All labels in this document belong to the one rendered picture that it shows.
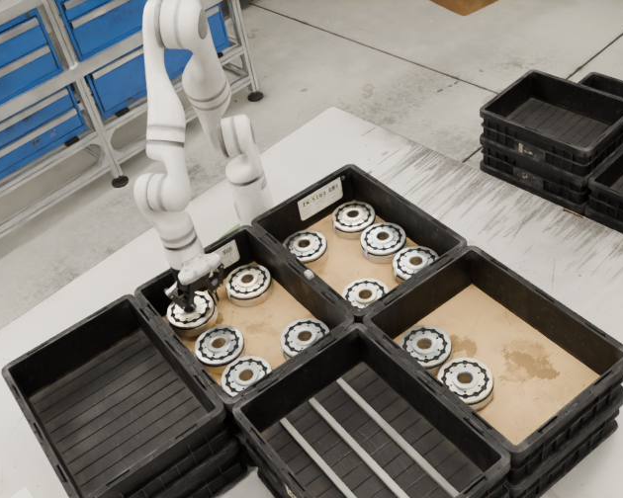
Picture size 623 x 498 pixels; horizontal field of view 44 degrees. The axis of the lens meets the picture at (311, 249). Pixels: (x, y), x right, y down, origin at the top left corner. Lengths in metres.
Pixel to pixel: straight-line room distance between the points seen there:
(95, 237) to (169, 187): 1.98
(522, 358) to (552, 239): 0.49
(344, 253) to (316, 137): 0.67
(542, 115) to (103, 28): 1.77
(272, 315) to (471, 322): 0.42
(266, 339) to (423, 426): 0.39
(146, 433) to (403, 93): 2.59
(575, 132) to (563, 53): 1.41
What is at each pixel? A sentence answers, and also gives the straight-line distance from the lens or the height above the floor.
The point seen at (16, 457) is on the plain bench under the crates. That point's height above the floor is 0.70.
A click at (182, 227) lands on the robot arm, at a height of 1.11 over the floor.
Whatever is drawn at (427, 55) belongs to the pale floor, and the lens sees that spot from 4.07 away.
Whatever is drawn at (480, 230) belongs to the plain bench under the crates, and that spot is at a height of 0.70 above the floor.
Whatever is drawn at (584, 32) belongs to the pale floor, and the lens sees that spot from 4.22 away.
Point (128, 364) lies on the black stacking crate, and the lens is 1.68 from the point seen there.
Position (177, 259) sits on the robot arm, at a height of 1.04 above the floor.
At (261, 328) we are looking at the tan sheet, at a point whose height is 0.83.
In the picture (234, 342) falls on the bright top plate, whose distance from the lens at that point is 1.59.
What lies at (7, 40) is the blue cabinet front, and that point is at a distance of 3.18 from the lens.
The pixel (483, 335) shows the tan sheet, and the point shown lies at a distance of 1.57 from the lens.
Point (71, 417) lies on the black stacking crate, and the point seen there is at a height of 0.83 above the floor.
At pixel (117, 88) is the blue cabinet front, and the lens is 3.47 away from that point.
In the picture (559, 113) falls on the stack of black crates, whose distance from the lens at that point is 2.75.
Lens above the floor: 2.04
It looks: 43 degrees down
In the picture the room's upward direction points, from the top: 12 degrees counter-clockwise
